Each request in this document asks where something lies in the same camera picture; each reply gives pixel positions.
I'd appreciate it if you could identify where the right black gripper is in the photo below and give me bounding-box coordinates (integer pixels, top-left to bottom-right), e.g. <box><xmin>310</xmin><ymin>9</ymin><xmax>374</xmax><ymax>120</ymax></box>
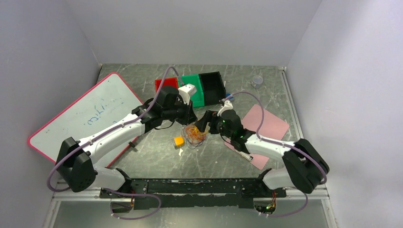
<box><xmin>194</xmin><ymin>110</ymin><xmax>233</xmax><ymax>140</ymax></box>

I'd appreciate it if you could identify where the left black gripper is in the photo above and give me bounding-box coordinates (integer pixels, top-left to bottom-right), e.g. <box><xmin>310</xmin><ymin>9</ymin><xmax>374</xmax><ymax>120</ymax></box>
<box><xmin>163</xmin><ymin>97</ymin><xmax>198</xmax><ymax>125</ymax></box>

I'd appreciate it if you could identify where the orange cable bundle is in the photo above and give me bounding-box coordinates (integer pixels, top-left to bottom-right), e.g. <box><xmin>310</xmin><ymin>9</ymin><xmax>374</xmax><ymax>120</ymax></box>
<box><xmin>181</xmin><ymin>123</ymin><xmax>209</xmax><ymax>151</ymax></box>

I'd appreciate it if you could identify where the red plastic bin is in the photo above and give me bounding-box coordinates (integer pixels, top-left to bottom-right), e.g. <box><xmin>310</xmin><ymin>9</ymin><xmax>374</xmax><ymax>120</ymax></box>
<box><xmin>154</xmin><ymin>77</ymin><xmax>180</xmax><ymax>92</ymax></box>

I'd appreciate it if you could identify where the green plastic bin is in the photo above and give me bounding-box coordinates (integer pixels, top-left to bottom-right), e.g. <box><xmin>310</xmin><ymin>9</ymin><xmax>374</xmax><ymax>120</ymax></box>
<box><xmin>181</xmin><ymin>74</ymin><xmax>205</xmax><ymax>108</ymax></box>

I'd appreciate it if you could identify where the black plastic bin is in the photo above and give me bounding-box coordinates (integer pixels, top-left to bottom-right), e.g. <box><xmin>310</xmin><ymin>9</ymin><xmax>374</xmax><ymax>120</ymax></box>
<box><xmin>199</xmin><ymin>71</ymin><xmax>227</xmax><ymax>106</ymax></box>

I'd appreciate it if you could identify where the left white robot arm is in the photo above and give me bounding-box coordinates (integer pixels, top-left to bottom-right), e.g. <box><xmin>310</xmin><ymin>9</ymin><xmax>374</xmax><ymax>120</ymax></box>
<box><xmin>56</xmin><ymin>84</ymin><xmax>197</xmax><ymax>198</ymax></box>

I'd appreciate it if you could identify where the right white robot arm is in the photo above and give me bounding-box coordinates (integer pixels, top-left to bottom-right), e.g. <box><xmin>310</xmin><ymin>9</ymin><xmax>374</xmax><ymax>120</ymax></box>
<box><xmin>195</xmin><ymin>110</ymin><xmax>330</xmax><ymax>197</ymax></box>

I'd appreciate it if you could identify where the yellow cube block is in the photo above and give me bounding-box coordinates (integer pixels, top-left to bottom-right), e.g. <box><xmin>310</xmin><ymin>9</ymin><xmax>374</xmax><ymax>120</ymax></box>
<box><xmin>173</xmin><ymin>136</ymin><xmax>185</xmax><ymax>149</ymax></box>

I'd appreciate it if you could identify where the blue pencil sharpener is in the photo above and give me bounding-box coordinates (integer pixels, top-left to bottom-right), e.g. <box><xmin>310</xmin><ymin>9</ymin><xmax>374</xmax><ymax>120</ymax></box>
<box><xmin>225</xmin><ymin>93</ymin><xmax>234</xmax><ymax>102</ymax></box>

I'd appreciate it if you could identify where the pink framed whiteboard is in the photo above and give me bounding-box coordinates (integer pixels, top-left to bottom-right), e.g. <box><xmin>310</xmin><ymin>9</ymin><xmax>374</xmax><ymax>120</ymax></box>
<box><xmin>27</xmin><ymin>73</ymin><xmax>142</xmax><ymax>162</ymax></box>

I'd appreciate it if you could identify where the small clear jar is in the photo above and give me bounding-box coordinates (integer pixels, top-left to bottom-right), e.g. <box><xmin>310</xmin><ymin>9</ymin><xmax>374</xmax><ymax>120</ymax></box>
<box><xmin>251</xmin><ymin>75</ymin><xmax>264</xmax><ymax>89</ymax></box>

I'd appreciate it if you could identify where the pink clipboard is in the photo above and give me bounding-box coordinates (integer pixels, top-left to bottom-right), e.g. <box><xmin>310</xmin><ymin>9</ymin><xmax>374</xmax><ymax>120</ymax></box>
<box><xmin>241</xmin><ymin>104</ymin><xmax>289</xmax><ymax>170</ymax></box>

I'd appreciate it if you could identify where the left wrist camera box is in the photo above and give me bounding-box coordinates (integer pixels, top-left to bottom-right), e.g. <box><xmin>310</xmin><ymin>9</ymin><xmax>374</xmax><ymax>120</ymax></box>
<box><xmin>178</xmin><ymin>84</ymin><xmax>197</xmax><ymax>105</ymax></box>

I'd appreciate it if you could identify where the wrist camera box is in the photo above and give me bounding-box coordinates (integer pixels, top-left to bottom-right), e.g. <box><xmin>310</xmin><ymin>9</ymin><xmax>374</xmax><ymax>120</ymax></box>
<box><xmin>178</xmin><ymin>84</ymin><xmax>197</xmax><ymax>105</ymax></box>
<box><xmin>217</xmin><ymin>100</ymin><xmax>233</xmax><ymax>116</ymax></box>

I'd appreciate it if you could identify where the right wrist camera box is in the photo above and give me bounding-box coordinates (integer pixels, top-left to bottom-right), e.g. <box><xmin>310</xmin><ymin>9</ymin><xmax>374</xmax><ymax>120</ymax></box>
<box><xmin>217</xmin><ymin>100</ymin><xmax>233</xmax><ymax>116</ymax></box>

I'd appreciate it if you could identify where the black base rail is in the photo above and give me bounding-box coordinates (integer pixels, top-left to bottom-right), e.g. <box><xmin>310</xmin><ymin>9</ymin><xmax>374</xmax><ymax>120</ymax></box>
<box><xmin>99</xmin><ymin>178</ymin><xmax>286</xmax><ymax>210</ymax></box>

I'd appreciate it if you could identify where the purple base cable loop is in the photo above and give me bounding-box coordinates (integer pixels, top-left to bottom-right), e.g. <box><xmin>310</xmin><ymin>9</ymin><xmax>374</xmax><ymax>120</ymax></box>
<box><xmin>109</xmin><ymin>192</ymin><xmax>163</xmax><ymax>221</ymax></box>

